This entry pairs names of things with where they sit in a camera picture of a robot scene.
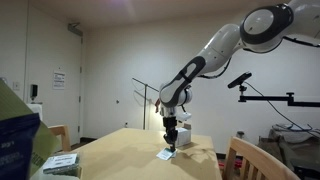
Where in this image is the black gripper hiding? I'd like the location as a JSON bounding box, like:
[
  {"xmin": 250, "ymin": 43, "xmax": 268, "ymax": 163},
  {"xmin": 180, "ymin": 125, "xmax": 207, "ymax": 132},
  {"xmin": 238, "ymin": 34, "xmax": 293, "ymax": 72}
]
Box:
[{"xmin": 162, "ymin": 115, "xmax": 179, "ymax": 153}]

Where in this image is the white Tazo tea box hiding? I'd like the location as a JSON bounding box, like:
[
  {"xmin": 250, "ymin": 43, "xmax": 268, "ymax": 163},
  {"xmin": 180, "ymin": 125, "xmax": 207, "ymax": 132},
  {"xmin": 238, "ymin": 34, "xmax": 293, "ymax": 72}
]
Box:
[{"xmin": 174, "ymin": 123, "xmax": 193, "ymax": 148}]

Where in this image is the red object on floor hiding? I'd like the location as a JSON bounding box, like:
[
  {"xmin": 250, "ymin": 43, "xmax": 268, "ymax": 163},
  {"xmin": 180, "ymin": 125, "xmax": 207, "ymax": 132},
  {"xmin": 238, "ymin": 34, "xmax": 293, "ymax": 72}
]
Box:
[{"xmin": 216, "ymin": 158, "xmax": 242, "ymax": 171}]

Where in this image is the blue cardboard box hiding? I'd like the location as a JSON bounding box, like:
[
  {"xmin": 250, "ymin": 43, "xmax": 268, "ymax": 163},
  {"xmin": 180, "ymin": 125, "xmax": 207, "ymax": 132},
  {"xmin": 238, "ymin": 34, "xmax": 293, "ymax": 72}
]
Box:
[{"xmin": 0, "ymin": 79, "xmax": 62, "ymax": 178}]

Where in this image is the thin metal light stand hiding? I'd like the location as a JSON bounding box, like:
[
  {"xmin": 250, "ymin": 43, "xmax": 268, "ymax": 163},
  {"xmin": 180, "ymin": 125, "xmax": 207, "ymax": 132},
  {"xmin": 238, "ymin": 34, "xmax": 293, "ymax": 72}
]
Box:
[{"xmin": 131, "ymin": 77, "xmax": 160, "ymax": 131}]

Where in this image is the wooden slatted chair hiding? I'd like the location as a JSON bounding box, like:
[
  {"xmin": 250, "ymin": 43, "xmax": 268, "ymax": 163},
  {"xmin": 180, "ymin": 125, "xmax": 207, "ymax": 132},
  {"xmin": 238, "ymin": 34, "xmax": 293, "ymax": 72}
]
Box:
[
  {"xmin": 47, "ymin": 124, "xmax": 72, "ymax": 153},
  {"xmin": 222, "ymin": 135, "xmax": 301, "ymax": 180}
]

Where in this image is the clear plastic food container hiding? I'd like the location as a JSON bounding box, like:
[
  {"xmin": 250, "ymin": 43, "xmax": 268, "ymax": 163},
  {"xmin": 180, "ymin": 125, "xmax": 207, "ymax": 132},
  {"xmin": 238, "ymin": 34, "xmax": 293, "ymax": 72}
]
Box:
[{"xmin": 41, "ymin": 152, "xmax": 81, "ymax": 177}]

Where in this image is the grey sofa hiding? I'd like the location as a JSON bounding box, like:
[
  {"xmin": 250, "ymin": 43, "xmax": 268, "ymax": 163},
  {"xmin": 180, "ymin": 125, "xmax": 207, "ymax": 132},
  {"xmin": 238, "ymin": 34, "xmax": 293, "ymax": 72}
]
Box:
[{"xmin": 258, "ymin": 128, "xmax": 320, "ymax": 180}]

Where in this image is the white door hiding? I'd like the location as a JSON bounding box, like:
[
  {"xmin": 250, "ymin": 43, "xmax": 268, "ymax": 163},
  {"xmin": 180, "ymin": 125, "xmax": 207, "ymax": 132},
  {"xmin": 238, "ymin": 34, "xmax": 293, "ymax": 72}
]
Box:
[{"xmin": 25, "ymin": 6, "xmax": 84, "ymax": 148}]

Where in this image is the paper notice on door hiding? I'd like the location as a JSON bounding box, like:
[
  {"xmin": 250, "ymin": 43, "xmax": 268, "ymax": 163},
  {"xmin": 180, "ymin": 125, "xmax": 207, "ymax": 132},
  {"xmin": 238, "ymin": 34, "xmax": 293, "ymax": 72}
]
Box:
[{"xmin": 52, "ymin": 70, "xmax": 67, "ymax": 91}]

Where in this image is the metal door closer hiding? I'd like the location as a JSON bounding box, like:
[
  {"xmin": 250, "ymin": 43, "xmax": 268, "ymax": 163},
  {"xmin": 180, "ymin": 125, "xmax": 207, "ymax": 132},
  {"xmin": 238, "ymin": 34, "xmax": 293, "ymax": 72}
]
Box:
[{"xmin": 67, "ymin": 22, "xmax": 84, "ymax": 38}]

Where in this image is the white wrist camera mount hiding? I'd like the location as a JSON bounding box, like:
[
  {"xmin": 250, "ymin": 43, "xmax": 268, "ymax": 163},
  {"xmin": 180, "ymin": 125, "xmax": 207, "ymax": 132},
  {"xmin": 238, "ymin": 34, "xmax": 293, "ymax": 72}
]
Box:
[{"xmin": 176, "ymin": 112, "xmax": 193, "ymax": 124}]

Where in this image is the black camera on boom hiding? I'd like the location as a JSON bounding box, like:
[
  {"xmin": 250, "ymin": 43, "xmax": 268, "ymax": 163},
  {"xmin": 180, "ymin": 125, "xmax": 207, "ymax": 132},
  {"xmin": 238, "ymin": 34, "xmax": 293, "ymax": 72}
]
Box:
[{"xmin": 227, "ymin": 71, "xmax": 253, "ymax": 90}]

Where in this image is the black camera cable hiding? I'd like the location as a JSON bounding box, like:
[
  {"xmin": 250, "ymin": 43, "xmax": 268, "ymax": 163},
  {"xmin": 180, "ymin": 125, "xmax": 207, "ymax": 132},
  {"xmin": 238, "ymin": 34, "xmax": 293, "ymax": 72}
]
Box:
[{"xmin": 244, "ymin": 81, "xmax": 320, "ymax": 138}]

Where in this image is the coiled cables bundle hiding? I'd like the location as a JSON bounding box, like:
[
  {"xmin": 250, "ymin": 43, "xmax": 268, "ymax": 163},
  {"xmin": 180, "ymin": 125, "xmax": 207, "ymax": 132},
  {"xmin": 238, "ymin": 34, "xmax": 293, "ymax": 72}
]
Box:
[{"xmin": 270, "ymin": 123, "xmax": 314, "ymax": 135}]

